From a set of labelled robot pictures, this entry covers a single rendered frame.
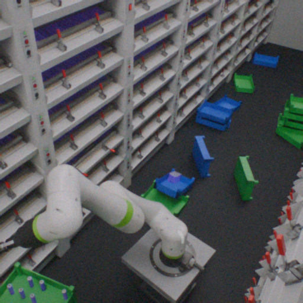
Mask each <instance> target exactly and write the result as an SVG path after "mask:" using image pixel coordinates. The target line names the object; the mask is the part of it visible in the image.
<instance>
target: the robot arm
mask: <svg viewBox="0 0 303 303"><path fill-rule="evenodd" d="M46 182H47V207H46V211H45V212H43V213H41V214H40V215H38V216H36V217H35V216H33V215H32V218H31V219H29V220H27V221H26V222H25V223H24V225H23V226H20V227H19V228H18V229H17V231H16V234H15V235H13V236H11V237H10V238H8V239H6V241H2V242H0V253H2V252H4V251H5V252H8V249H11V248H13V247H18V246H20V247H22V248H26V249H27V248H30V247H36V248H39V247H42V249H43V251H44V250H46V248H45V244H48V243H49V242H51V241H54V240H58V239H63V238H70V237H73V235H75V234H76V233H77V232H78V231H79V230H80V228H81V226H82V223H83V215H82V208H84V209H87V210H89V211H90V212H92V213H94V214H96V215H97V216H99V217H100V218H102V219H103V220H104V221H106V222H107V223H108V224H111V225H113V226H114V227H115V228H116V229H118V230H121V231H123V232H125V233H135V232H137V231H138V230H139V229H141V228H142V226H143V224H144V222H146V223H147V224H148V225H149V226H150V228H152V229H153V230H154V232H155V233H156V234H157V235H158V236H159V238H160V239H161V248H160V251H159V259H160V261H162V263H163V264H164V265H165V266H167V267H171V268H176V267H178V269H179V271H180V272H183V271H185V270H187V269H190V268H189V266H192V267H193V266H195V267H196V268H197V269H199V270H201V271H203V272H204V270H205V268H204V267H202V266H200V265H199V264H198V263H197V262H196V260H195V259H194V256H193V255H192V254H190V253H189V252H187V251H186V242H187V235H188V229H187V227H186V225H185V223H183V222H182V221H181V220H179V219H177V218H176V217H175V216H174V215H173V214H171V213H170V212H169V211H168V210H167V208H166V207H165V206H164V205H163V204H161V203H159V202H154V201H149V200H147V199H144V198H140V197H139V196H138V195H136V194H134V193H132V192H130V191H128V190H126V189H125V188H123V187H122V185H120V184H119V183H117V182H115V181H111V180H110V181H106V182H103V183H102V184H100V186H98V185H96V184H95V183H93V182H91V181H90V180H89V179H87V178H85V177H84V175H83V174H81V173H80V171H78V170H76V169H75V168H74V167H73V166H70V165H66V164H63V165H60V166H56V167H54V168H53V169H52V170H51V171H50V173H49V175H48V178H47V181H46Z"/></svg>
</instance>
